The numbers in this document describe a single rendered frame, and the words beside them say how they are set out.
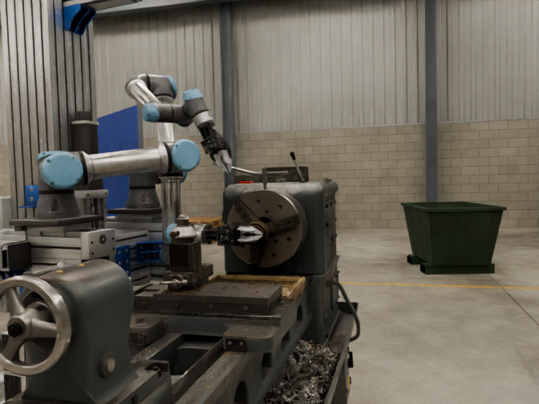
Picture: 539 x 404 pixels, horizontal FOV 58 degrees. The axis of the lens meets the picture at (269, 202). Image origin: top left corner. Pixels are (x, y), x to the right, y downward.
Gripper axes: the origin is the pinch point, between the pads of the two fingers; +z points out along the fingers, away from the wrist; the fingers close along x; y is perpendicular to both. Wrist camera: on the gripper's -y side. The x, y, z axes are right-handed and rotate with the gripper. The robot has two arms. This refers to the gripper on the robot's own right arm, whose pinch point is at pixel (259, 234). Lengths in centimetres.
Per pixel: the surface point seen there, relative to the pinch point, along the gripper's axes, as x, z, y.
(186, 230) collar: 5.7, -9.1, 43.0
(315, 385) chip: -50, 22, 9
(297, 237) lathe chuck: -2.8, 10.6, -16.1
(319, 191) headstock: 14.8, 17.0, -32.3
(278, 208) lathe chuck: 8.8, 3.2, -16.1
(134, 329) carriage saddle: -18, -17, 60
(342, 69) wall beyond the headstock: 286, -84, -1010
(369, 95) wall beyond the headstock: 219, -22, -1010
